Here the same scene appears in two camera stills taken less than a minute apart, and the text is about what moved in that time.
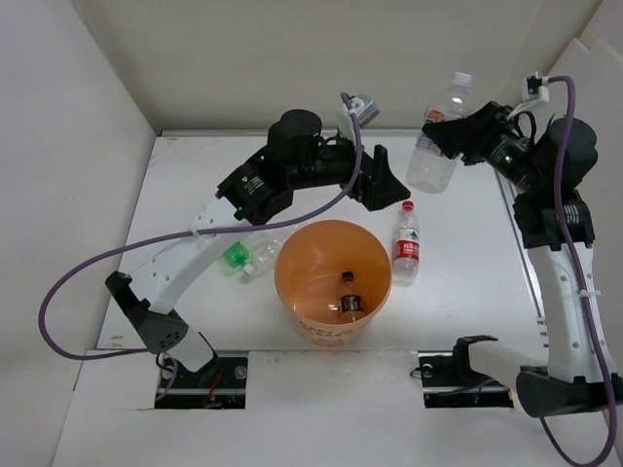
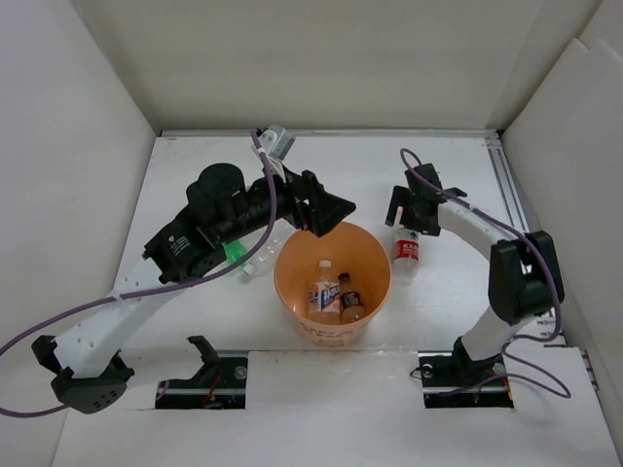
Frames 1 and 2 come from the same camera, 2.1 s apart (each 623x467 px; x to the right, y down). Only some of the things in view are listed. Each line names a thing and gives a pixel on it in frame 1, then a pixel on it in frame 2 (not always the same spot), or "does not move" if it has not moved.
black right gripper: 477,130 to 402,197
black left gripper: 376,183 to 327,209
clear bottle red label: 407,247 does not move
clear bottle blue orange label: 428,169 to 323,295
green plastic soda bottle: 237,255 does not move
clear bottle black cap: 350,302 does not move
